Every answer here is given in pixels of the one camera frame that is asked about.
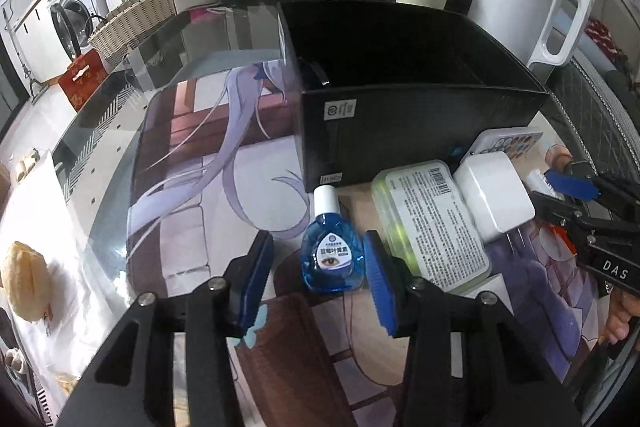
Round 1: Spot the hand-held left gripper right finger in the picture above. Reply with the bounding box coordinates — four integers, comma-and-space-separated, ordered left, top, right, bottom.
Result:
362, 231, 583, 427

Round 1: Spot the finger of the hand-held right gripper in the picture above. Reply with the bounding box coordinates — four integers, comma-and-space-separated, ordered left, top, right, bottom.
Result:
530, 191, 640, 258
545, 161, 640, 220

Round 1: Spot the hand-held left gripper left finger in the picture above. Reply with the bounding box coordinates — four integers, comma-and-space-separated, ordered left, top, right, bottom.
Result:
57, 231, 275, 427

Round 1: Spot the blue eye drop bottle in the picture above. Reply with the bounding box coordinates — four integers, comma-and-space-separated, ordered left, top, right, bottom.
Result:
300, 186, 365, 294

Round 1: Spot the white card with round prints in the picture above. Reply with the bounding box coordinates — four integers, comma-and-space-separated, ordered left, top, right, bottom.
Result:
470, 127, 544, 158

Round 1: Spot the clear plastic case with label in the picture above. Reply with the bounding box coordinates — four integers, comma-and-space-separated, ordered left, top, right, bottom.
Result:
371, 159, 492, 293

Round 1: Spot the black cardboard box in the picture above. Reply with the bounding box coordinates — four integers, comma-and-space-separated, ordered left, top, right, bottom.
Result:
277, 1, 551, 194

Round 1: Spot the person's right hand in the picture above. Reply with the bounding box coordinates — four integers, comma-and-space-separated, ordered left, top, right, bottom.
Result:
602, 292, 640, 345

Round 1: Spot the small white plastic item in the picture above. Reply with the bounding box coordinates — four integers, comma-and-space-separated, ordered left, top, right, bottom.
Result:
525, 169, 556, 195

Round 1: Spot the grey quilted chair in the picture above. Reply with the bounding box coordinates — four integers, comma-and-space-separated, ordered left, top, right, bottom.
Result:
545, 52, 640, 218

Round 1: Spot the printed desk mat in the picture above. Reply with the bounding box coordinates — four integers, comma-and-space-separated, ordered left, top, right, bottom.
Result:
125, 57, 621, 427

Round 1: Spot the red patterned cloth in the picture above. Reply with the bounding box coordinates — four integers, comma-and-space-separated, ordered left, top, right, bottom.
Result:
585, 19, 632, 68

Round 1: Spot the bread bun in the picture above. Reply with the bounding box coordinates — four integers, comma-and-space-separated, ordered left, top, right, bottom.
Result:
0, 241, 51, 323

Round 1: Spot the red gift box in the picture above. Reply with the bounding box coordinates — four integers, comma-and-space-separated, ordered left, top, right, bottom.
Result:
57, 49, 108, 112

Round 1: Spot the wicker basket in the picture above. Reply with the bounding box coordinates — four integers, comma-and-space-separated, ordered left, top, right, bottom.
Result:
89, 0, 176, 68

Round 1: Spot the white kitchen cabinet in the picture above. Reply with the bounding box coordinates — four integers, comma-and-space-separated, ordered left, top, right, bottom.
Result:
0, 0, 57, 88

